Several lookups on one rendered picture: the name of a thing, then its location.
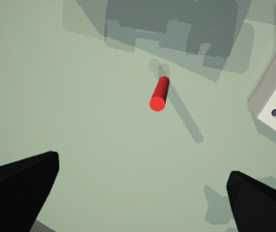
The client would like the red peg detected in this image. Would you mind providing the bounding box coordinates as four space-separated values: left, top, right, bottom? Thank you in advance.
150 76 170 112

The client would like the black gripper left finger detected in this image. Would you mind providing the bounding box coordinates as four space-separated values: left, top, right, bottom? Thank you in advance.
0 151 60 232

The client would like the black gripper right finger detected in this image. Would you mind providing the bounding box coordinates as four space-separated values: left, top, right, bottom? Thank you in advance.
226 170 276 232

